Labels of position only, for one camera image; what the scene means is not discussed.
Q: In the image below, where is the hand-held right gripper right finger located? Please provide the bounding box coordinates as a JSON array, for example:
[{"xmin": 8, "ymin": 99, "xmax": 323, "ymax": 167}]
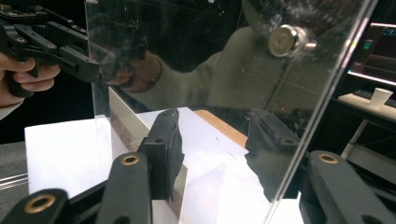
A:
[{"xmin": 245, "ymin": 108, "xmax": 302, "ymax": 203}]

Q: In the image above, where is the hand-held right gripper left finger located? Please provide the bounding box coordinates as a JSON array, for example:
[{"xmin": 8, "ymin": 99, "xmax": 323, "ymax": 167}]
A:
[{"xmin": 138, "ymin": 107, "xmax": 186, "ymax": 202}]

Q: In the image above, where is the clear acrylic frame panel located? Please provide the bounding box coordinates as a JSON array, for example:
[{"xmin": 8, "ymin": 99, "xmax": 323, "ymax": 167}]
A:
[{"xmin": 84, "ymin": 0, "xmax": 380, "ymax": 224}]

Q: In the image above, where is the white table mat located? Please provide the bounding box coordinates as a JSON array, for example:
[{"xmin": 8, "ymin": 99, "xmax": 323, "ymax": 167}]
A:
[{"xmin": 23, "ymin": 106, "xmax": 304, "ymax": 224}]

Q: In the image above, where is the white side desk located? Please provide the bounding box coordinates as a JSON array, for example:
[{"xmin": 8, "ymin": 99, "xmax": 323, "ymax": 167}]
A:
[{"xmin": 337, "ymin": 92, "xmax": 396, "ymax": 161}]

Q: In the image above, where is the black keyboard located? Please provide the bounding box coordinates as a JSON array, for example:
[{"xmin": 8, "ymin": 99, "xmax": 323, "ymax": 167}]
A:
[{"xmin": 353, "ymin": 89, "xmax": 396, "ymax": 109}]

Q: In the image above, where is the white paper cup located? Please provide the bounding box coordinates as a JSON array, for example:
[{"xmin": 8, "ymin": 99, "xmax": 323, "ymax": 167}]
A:
[{"xmin": 368, "ymin": 87, "xmax": 394, "ymax": 112}]

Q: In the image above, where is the computer monitor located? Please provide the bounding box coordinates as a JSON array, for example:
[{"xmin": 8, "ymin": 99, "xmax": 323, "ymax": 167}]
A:
[{"xmin": 347, "ymin": 21, "xmax": 396, "ymax": 88}]

